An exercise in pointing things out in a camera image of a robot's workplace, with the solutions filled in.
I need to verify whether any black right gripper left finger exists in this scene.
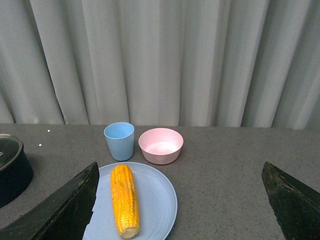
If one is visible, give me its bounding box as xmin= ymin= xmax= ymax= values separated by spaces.
xmin=0 ymin=162 xmax=100 ymax=240

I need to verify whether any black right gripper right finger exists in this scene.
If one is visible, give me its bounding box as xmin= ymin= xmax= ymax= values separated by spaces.
xmin=261 ymin=162 xmax=320 ymax=240

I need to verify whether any yellow corn cob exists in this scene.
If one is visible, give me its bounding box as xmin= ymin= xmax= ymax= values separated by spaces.
xmin=110 ymin=164 xmax=140 ymax=239

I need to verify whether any glass pot lid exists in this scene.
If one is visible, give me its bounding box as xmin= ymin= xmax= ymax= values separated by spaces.
xmin=0 ymin=134 xmax=23 ymax=171

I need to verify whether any dark blue saucepan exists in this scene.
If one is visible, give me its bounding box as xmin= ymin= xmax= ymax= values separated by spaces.
xmin=0 ymin=148 xmax=34 ymax=207

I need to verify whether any light blue plate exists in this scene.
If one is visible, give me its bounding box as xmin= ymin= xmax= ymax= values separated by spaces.
xmin=83 ymin=162 xmax=178 ymax=240

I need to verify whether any light blue cup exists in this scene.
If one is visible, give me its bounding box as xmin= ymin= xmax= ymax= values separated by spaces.
xmin=103 ymin=122 xmax=135 ymax=162

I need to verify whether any pink bowl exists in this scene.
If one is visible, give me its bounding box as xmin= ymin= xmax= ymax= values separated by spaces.
xmin=138 ymin=127 xmax=184 ymax=165

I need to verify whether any white curtain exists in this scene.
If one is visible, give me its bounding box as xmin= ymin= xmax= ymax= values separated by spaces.
xmin=0 ymin=0 xmax=320 ymax=130

